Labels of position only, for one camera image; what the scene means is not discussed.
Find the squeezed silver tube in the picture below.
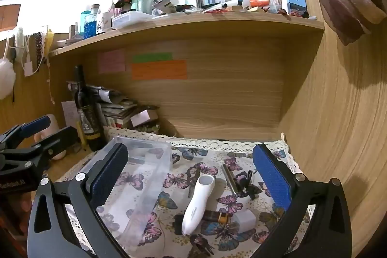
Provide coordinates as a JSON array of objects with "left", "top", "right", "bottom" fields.
[{"left": 153, "top": 0, "right": 176, "bottom": 15}]

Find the white charger plug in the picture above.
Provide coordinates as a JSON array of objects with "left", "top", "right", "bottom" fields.
[{"left": 233, "top": 210, "right": 257, "bottom": 225}]

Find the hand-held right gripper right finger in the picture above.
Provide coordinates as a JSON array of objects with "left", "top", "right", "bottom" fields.
[{"left": 252, "top": 143, "right": 353, "bottom": 258}]

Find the orange sticky note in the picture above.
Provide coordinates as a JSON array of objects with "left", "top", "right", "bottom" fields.
[{"left": 131, "top": 60, "right": 188, "bottom": 80}]

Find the small white dish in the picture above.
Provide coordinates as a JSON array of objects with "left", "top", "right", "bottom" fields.
[{"left": 56, "top": 39, "right": 83, "bottom": 47}]

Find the dark brown cosmetic tube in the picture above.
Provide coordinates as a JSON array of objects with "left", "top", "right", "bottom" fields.
[{"left": 202, "top": 210, "right": 233, "bottom": 224}]

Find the bowl of coins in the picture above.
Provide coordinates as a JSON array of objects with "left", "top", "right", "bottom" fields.
[{"left": 133, "top": 123, "right": 161, "bottom": 134}]

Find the blue glass bottle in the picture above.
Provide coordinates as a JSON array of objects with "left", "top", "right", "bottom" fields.
[{"left": 80, "top": 4, "right": 101, "bottom": 39}]

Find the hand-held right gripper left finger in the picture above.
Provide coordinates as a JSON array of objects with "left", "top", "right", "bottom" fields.
[{"left": 27, "top": 142, "right": 129, "bottom": 258}]

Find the clear plastic storage box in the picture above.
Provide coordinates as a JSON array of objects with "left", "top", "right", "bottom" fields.
[{"left": 77, "top": 136, "right": 173, "bottom": 246}]

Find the green sticky note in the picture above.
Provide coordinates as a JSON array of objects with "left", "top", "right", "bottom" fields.
[{"left": 132, "top": 52, "right": 173, "bottom": 63}]

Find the white bath puff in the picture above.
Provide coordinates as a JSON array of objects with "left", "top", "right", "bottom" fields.
[{"left": 0, "top": 59, "right": 16, "bottom": 100}]

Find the wooden shelf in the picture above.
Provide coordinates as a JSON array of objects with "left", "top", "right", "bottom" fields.
[{"left": 48, "top": 12, "right": 325, "bottom": 57}]

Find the clear lidded plastic case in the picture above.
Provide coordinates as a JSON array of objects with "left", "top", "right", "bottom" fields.
[{"left": 112, "top": 11, "right": 153, "bottom": 29}]

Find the butterfly print lace tablecloth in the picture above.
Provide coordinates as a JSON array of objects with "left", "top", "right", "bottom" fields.
[{"left": 56, "top": 126, "right": 313, "bottom": 258}]

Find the black lace headband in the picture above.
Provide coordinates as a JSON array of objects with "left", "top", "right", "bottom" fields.
[{"left": 33, "top": 32, "right": 44, "bottom": 73}]

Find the yellow pencil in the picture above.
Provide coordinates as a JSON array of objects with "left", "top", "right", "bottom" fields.
[{"left": 77, "top": 120, "right": 85, "bottom": 145}]

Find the white paper note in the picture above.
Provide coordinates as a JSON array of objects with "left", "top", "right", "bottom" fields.
[{"left": 61, "top": 101, "right": 80, "bottom": 125}]

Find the pink sticky note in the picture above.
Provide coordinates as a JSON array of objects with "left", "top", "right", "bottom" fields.
[{"left": 97, "top": 49, "right": 126, "bottom": 74}]

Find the silver metal tube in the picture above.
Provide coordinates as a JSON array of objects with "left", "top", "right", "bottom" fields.
[{"left": 222, "top": 164, "right": 239, "bottom": 193}]

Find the white handheld massager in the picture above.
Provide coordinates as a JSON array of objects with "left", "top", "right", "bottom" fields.
[{"left": 181, "top": 175, "right": 216, "bottom": 236}]

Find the dark wine bottle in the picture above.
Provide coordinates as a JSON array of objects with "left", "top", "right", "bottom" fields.
[{"left": 73, "top": 65, "right": 106, "bottom": 152}]

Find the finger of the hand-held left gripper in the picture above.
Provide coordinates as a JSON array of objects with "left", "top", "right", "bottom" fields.
[
  {"left": 0, "top": 115, "right": 51, "bottom": 153},
  {"left": 0, "top": 126, "right": 79, "bottom": 169}
]

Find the small white cardboard box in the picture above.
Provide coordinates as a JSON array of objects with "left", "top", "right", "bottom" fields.
[{"left": 130, "top": 109, "right": 159, "bottom": 127}]

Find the stack of books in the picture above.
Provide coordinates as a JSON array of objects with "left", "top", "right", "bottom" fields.
[{"left": 67, "top": 81, "right": 142, "bottom": 129}]

